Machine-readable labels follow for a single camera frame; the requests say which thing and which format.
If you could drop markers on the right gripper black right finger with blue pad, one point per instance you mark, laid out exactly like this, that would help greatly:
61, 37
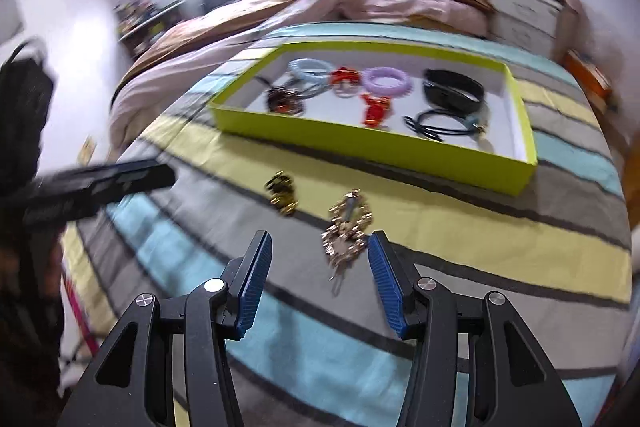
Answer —
511, 380

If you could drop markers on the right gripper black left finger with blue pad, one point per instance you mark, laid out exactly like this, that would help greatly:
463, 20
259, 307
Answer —
130, 383

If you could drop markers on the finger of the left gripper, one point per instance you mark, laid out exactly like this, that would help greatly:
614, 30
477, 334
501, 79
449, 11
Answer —
103, 184

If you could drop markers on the red coral hair ornament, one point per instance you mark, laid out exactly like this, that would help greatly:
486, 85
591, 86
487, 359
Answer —
378, 108

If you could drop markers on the black smart band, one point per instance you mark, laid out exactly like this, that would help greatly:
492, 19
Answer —
455, 92

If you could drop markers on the striped bed sheet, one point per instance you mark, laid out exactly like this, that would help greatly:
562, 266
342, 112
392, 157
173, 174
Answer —
559, 250

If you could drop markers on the pink brown duvet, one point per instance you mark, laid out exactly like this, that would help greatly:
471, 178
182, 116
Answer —
192, 49

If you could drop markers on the black gold hair clip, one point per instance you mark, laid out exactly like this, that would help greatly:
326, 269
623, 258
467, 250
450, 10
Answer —
281, 188

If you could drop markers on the rose gold hair clip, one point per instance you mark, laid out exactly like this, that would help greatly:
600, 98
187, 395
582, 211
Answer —
345, 239

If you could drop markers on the side desk with clutter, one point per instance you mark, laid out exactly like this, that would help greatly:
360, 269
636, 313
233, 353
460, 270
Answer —
142, 24

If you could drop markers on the red round hair ornament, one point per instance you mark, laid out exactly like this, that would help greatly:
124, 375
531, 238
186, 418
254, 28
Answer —
345, 82

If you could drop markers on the green cardboard box lid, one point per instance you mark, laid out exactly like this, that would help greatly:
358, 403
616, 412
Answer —
447, 113

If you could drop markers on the cardboard box with books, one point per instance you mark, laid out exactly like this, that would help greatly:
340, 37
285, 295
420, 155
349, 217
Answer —
596, 86

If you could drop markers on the white bedside drawer cabinet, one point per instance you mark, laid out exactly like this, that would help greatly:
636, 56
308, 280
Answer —
542, 27

